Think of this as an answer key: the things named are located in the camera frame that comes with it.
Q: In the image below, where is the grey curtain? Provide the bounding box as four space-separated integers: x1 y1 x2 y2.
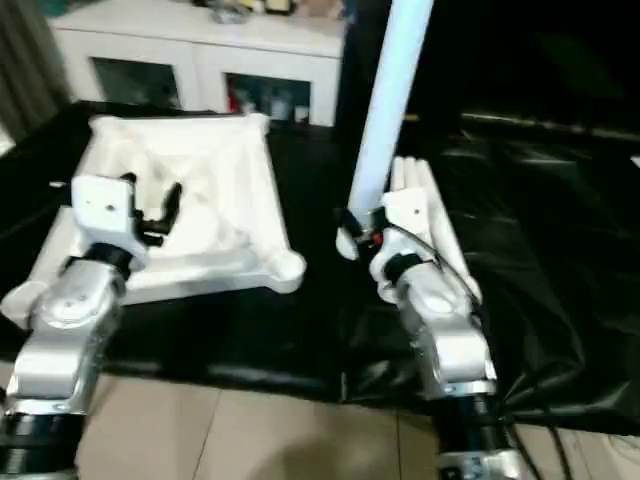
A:
0 0 71 151

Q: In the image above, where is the white plastic table top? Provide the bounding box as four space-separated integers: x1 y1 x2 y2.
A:
0 112 307 329

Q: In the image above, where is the black plastic mat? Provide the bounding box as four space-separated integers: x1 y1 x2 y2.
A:
0 99 640 436

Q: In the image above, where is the black floor cable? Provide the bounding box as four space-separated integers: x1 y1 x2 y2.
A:
504 414 566 480

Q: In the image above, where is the white sideboard cabinet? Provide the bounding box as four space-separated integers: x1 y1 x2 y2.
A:
49 0 347 129

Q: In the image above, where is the silvery ornament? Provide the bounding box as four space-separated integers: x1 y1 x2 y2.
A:
209 7 251 24

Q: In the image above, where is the dark metal rail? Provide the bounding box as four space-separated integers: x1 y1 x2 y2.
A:
462 113 640 136

